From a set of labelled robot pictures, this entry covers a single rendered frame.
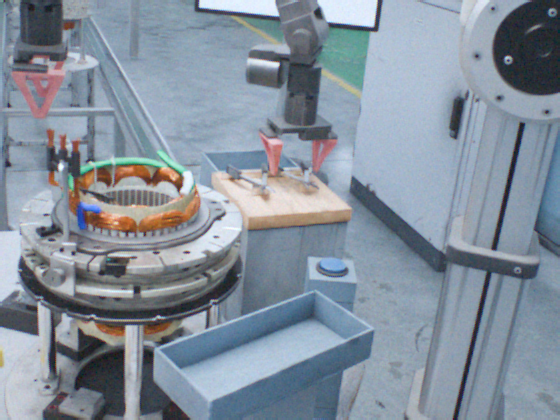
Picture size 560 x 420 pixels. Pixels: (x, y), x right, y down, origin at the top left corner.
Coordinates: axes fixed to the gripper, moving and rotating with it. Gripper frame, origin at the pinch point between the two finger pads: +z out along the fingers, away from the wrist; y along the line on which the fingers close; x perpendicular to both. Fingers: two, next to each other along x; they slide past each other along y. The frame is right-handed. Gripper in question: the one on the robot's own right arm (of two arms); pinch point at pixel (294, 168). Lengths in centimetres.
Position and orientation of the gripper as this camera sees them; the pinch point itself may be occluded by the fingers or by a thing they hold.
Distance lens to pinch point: 128.1
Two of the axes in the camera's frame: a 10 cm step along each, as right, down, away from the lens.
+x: 3.7, 3.9, -8.4
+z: -0.8, 9.2, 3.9
